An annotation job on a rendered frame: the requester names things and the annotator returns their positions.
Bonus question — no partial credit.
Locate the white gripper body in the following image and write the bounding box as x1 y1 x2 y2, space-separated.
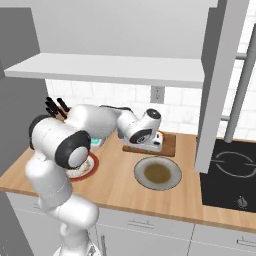
123 130 165 153

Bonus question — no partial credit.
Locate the knife block with black handles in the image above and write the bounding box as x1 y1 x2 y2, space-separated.
44 96 72 122

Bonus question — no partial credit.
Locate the white drawer front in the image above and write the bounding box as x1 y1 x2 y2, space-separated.
5 191 46 216
95 207 196 242
192 222 256 256

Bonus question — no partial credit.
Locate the grey drawer handle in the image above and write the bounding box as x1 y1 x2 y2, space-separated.
236 235 256 248
127 217 156 230

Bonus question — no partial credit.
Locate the grey tall cabinet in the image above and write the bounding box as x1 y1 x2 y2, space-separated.
0 6 50 256

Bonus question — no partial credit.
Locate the grey wall outlet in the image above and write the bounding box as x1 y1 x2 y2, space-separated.
149 85 166 105

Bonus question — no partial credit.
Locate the pale pastry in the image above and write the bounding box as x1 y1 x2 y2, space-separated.
66 155 95 180

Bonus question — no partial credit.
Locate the red plate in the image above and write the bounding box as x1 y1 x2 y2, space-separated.
68 151 100 183

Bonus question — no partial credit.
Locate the brown wooden cutting board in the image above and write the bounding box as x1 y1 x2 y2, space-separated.
121 131 177 158

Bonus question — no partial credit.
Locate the brown round pastry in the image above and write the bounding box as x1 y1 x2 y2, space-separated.
143 162 172 185

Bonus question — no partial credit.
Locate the grey cabinet door handle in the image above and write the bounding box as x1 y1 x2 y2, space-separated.
220 23 256 144

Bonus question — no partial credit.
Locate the white wall cabinet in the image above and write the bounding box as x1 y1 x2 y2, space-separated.
3 0 220 90

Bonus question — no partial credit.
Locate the teal small object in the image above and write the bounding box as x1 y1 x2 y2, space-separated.
90 135 103 148

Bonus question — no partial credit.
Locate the grey cupboard door handle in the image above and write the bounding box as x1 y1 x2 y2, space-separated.
99 234 107 256

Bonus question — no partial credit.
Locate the white cupboard door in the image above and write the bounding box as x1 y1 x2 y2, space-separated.
93 224 195 256

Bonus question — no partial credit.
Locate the black hob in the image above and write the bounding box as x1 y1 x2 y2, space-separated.
198 137 256 215

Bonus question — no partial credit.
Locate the grey open cabinet door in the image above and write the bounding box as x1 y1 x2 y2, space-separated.
194 0 251 175

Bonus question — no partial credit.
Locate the grey plate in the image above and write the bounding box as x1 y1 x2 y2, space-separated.
133 155 183 192

